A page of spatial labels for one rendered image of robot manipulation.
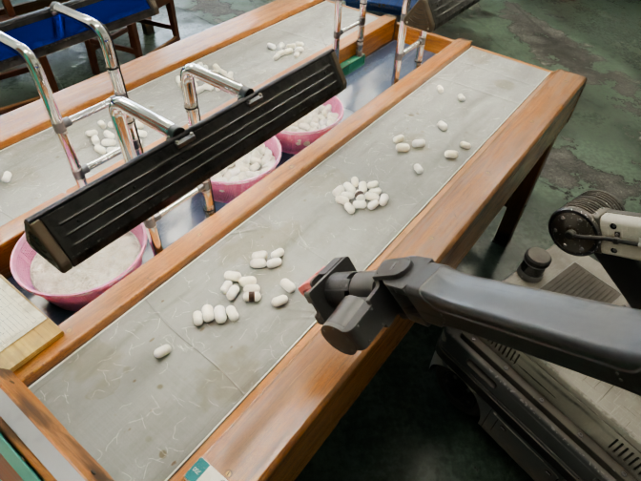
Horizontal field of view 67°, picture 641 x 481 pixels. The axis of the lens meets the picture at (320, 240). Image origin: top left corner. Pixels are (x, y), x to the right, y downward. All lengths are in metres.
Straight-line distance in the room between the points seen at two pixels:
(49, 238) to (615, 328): 0.60
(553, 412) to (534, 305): 0.95
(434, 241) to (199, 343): 0.53
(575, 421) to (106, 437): 1.07
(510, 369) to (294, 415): 0.76
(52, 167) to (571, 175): 2.36
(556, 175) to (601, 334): 2.39
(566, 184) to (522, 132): 1.26
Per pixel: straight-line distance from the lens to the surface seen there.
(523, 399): 1.44
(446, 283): 0.58
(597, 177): 2.91
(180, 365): 0.93
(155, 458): 0.86
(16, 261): 1.18
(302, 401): 0.84
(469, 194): 1.24
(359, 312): 0.65
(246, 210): 1.13
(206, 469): 0.79
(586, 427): 1.42
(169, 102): 1.60
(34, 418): 0.82
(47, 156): 1.48
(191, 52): 1.83
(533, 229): 2.42
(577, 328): 0.45
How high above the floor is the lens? 1.52
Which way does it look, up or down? 46 degrees down
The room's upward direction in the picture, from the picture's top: 3 degrees clockwise
